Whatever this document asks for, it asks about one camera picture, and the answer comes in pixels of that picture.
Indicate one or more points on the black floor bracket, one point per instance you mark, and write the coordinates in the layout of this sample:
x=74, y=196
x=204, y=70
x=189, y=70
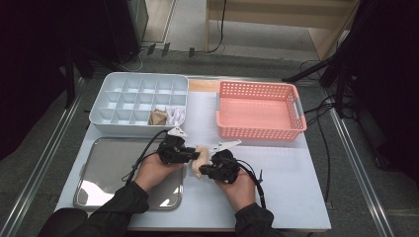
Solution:
x=165, y=49
x=191, y=52
x=150, y=49

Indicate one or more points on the person's left hand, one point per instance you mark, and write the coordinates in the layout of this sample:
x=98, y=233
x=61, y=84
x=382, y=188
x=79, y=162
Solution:
x=153, y=174

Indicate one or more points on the person's right hand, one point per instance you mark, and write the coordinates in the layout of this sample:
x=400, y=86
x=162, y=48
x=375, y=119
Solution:
x=238, y=192

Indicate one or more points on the light wooden furniture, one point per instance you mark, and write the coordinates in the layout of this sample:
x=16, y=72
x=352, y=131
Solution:
x=263, y=13

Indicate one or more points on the dark curtain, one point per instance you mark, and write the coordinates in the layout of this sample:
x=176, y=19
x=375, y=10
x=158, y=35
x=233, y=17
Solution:
x=395, y=98
x=26, y=65

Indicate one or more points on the dark cabinet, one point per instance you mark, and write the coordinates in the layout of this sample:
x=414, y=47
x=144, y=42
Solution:
x=131, y=19

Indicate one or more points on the translucent grey box lid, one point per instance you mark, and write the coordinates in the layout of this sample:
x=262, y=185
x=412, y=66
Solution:
x=112, y=164

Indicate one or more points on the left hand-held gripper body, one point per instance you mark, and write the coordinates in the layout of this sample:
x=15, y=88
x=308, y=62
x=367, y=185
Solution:
x=171, y=151

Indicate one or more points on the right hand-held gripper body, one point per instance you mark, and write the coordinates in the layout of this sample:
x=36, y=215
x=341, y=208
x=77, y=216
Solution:
x=225, y=166

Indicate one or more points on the white compartment storage box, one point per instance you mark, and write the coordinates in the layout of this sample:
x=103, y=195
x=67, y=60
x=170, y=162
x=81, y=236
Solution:
x=138, y=130

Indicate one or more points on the pink plastic basket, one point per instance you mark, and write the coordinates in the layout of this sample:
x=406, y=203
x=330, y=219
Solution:
x=257, y=112

